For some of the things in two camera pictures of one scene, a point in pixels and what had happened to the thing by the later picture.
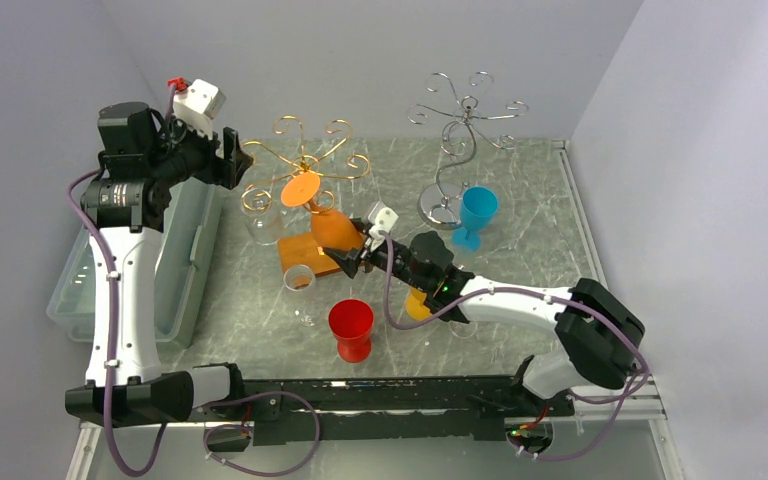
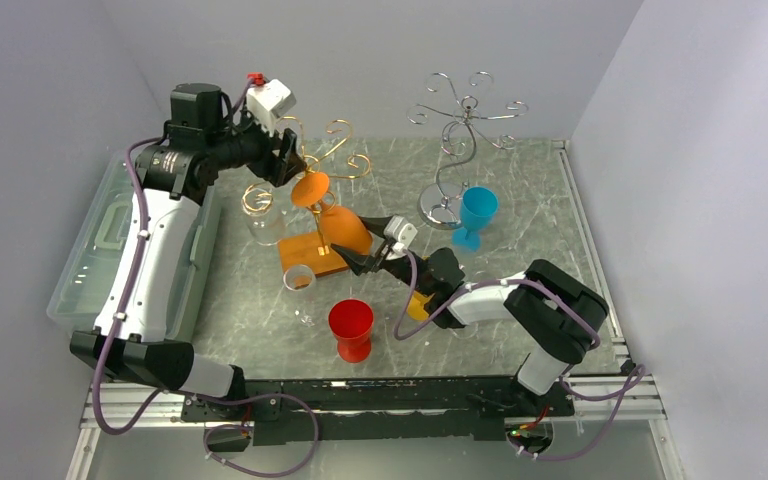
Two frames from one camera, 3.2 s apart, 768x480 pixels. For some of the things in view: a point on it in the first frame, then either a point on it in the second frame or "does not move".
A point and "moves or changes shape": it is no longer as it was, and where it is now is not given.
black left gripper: x=225 y=171 to x=279 y=168
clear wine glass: x=260 y=215 does not move
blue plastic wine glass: x=478 y=207 does not move
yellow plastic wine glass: x=415 y=304 does not move
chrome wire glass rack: x=440 y=205 does not move
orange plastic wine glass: x=330 y=230 moves or changes shape
